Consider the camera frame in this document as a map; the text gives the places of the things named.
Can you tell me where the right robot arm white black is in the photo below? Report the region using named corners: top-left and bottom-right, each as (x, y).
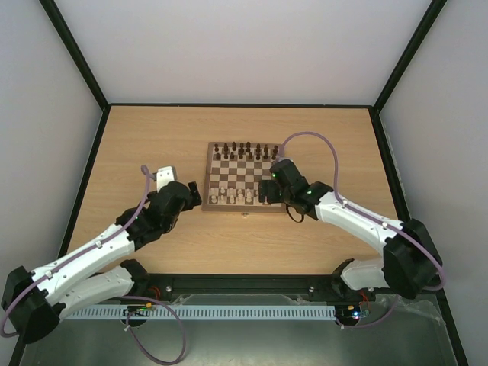
top-left (258, 159), bottom-right (441, 300)

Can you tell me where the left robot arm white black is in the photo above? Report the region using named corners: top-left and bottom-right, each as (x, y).
top-left (1, 181), bottom-right (201, 344)

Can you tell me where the wooden chess board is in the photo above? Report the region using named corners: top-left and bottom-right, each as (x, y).
top-left (202, 141), bottom-right (284, 214)

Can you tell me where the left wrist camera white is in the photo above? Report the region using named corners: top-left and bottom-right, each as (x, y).
top-left (155, 165), bottom-right (177, 191)

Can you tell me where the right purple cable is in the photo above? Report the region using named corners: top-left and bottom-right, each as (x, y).
top-left (280, 131), bottom-right (446, 329)

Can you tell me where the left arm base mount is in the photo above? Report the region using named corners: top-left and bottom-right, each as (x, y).
top-left (128, 274), bottom-right (173, 301)

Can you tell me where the black aluminium frame rail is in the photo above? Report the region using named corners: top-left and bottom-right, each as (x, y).
top-left (144, 272), bottom-right (443, 297)

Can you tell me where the light blue cable duct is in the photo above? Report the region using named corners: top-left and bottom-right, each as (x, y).
top-left (69, 304), bottom-right (336, 321)

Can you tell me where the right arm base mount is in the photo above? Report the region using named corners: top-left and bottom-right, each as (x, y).
top-left (307, 274), bottom-right (376, 303)

